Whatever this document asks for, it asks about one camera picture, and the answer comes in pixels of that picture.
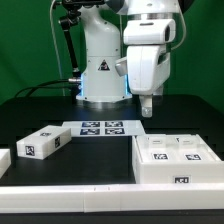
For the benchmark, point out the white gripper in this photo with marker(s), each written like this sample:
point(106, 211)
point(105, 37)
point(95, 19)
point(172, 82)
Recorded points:
point(148, 68)

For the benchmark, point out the white door panel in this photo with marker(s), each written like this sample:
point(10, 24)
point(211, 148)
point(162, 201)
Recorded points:
point(193, 148)
point(157, 148)

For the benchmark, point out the white cabinet body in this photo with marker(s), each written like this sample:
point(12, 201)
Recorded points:
point(180, 171)

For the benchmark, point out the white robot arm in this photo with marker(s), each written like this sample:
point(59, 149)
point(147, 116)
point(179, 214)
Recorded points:
point(150, 22)

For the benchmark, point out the white cabinet top block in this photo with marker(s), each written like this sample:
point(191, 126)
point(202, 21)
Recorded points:
point(44, 142)

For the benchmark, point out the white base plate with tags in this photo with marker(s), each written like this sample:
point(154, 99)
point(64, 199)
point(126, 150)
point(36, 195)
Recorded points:
point(105, 128)

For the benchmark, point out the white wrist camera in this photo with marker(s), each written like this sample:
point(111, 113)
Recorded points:
point(121, 66)

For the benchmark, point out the white fence rail front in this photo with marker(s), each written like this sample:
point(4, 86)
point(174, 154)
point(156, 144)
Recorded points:
point(108, 198)

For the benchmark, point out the white fence rail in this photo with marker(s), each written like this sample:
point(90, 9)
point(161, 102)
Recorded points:
point(5, 161)
point(108, 198)

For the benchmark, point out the black camera stand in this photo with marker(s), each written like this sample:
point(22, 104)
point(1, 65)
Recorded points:
point(66, 22)

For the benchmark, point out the white fence rail left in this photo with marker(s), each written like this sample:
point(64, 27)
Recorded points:
point(5, 161)

